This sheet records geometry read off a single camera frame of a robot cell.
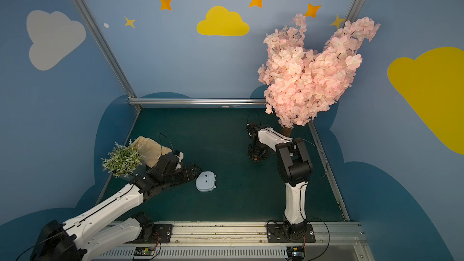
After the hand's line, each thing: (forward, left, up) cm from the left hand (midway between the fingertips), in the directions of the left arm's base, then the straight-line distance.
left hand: (196, 170), depth 82 cm
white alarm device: (-2, -4, -7) cm, 9 cm away
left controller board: (-30, +18, -12) cm, 37 cm away
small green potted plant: (+1, +31, +6) cm, 31 cm away
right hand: (+14, -31, -10) cm, 35 cm away
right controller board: (-29, -44, -12) cm, 54 cm away
